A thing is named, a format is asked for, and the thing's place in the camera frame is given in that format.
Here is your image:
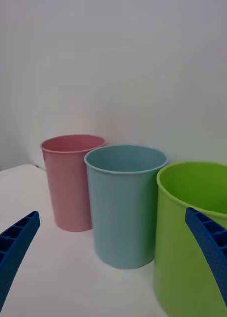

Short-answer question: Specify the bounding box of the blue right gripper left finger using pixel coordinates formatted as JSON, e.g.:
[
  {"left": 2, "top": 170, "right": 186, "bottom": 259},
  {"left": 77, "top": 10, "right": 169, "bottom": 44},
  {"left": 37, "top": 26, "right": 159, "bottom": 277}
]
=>
[{"left": 0, "top": 211, "right": 41, "bottom": 317}]

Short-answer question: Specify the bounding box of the pale blue plastic bin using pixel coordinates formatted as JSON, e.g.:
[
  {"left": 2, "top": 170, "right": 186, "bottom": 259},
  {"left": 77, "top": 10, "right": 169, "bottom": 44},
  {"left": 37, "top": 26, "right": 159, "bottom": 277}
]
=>
[{"left": 84, "top": 145, "right": 168, "bottom": 270}]

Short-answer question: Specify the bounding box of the green plastic bin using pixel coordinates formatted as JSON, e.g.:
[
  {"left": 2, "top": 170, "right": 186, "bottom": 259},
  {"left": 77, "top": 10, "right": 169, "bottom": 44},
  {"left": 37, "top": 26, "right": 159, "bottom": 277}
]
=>
[{"left": 153, "top": 161, "right": 227, "bottom": 317}]

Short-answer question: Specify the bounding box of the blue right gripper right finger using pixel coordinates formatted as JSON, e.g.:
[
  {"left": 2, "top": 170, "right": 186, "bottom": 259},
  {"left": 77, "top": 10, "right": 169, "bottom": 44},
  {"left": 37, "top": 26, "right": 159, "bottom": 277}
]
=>
[{"left": 184, "top": 207, "right": 227, "bottom": 317}]

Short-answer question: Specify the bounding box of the pink plastic bin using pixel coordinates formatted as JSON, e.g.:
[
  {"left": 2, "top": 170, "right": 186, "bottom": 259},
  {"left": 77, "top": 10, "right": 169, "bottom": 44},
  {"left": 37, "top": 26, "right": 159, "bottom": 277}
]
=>
[{"left": 40, "top": 134, "right": 107, "bottom": 233}]

